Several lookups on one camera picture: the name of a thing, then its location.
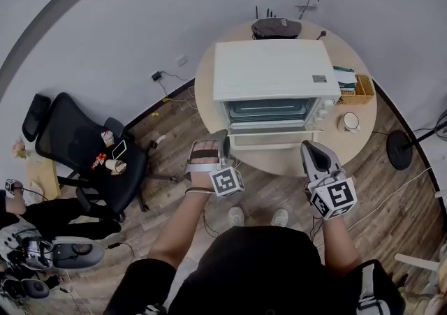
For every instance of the pink flowers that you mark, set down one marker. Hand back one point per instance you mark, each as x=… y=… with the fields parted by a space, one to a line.
x=19 y=147

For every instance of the person's left hand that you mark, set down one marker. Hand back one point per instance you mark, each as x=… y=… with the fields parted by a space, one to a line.
x=202 y=179

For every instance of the dark grey bag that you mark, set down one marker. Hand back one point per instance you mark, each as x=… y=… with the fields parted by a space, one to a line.
x=276 y=28

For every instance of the paper cup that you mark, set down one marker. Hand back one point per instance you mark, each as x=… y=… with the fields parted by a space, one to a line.
x=114 y=166

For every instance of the white wall outlet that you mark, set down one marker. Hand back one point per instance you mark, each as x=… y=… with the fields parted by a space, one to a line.
x=181 y=60

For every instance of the person's left forearm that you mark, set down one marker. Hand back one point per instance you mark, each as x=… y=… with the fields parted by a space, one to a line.
x=181 y=226

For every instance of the white toaster oven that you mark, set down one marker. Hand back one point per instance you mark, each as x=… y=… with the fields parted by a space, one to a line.
x=272 y=69

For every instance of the wooden organizer box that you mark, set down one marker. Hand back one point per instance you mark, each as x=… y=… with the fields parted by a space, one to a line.
x=365 y=86

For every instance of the person's right forearm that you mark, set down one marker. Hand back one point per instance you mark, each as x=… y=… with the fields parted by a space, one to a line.
x=338 y=247

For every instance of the black plug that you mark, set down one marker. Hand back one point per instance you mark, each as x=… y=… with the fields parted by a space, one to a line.
x=321 y=34

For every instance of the black wall charger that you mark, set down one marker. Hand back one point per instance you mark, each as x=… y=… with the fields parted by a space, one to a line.
x=156 y=76

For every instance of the white phone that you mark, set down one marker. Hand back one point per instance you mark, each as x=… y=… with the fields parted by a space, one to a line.
x=119 y=149

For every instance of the person's shoe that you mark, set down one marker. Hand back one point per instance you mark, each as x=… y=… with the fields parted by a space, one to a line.
x=236 y=216
x=280 y=217

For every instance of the person's right shoe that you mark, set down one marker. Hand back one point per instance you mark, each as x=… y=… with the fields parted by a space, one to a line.
x=280 y=217

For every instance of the black standing fan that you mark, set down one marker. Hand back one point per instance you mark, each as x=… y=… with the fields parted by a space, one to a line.
x=399 y=151

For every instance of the white snack packet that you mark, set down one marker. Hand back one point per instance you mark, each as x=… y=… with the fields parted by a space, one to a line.
x=107 y=138

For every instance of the small wooden cabinet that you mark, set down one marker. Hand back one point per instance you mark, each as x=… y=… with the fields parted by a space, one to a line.
x=43 y=179

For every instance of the wrist band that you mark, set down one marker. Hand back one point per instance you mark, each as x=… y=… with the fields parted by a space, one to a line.
x=199 y=190

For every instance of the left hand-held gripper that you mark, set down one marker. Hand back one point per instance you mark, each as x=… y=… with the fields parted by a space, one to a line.
x=228 y=181

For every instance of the white mug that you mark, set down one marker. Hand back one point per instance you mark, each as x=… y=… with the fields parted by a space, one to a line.
x=349 y=123

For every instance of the stack of papers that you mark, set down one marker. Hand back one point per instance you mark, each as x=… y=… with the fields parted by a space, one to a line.
x=345 y=77

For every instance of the black office chair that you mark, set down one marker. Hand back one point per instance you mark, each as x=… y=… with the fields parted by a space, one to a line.
x=77 y=135

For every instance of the person's left shoe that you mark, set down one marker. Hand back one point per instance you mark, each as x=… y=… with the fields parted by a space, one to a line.
x=236 y=216

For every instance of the round wooden table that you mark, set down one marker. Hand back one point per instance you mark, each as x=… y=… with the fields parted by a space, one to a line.
x=356 y=147

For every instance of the person's black clothing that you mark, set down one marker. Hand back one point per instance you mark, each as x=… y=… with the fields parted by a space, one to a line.
x=258 y=271

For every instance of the red snack packet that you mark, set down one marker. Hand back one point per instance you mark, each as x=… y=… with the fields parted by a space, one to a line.
x=98 y=162

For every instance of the grey equipment bundle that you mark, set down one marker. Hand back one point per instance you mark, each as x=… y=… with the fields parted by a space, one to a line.
x=28 y=249

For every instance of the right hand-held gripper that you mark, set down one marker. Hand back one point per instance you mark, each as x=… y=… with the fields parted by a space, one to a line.
x=337 y=195

